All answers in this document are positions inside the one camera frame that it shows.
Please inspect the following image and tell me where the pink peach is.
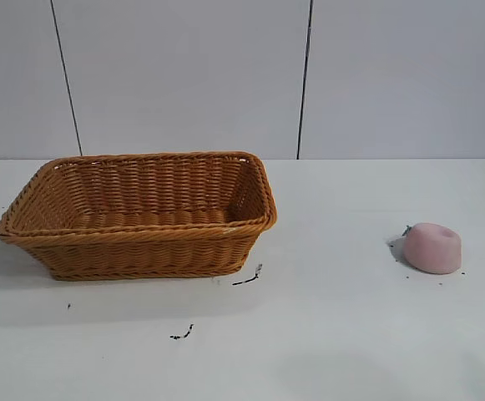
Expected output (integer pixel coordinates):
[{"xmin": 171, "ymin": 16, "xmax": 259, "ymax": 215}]
[{"xmin": 401, "ymin": 221, "xmax": 464, "ymax": 276}]

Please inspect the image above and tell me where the brown woven wicker basket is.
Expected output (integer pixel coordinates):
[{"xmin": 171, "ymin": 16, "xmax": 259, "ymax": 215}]
[{"xmin": 0, "ymin": 150, "xmax": 279, "ymax": 282}]

